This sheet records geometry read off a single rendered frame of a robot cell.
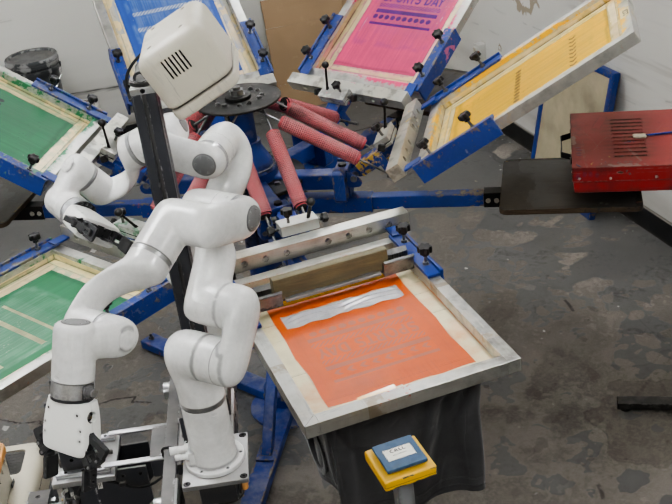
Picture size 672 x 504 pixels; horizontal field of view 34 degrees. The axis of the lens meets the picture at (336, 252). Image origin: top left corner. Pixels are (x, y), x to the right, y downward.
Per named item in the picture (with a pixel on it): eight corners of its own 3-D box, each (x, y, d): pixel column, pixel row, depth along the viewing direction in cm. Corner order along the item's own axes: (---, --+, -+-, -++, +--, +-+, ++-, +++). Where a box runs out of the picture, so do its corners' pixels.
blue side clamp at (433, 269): (445, 289, 321) (443, 268, 318) (429, 294, 320) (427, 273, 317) (404, 247, 347) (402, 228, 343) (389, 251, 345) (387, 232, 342)
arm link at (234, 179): (274, 138, 248) (251, 173, 232) (217, 261, 268) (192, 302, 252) (217, 109, 247) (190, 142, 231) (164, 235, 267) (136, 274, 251)
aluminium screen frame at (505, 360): (521, 370, 280) (521, 357, 278) (306, 439, 265) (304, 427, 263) (400, 244, 346) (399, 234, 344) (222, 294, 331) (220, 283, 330)
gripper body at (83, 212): (90, 236, 252) (111, 254, 244) (52, 223, 245) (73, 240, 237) (104, 207, 251) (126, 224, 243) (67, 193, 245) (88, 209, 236)
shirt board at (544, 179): (635, 175, 389) (635, 154, 385) (643, 229, 354) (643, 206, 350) (269, 187, 416) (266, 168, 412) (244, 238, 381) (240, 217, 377)
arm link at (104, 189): (126, 150, 243) (56, 186, 251) (164, 181, 252) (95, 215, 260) (129, 122, 248) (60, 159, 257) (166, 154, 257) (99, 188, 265)
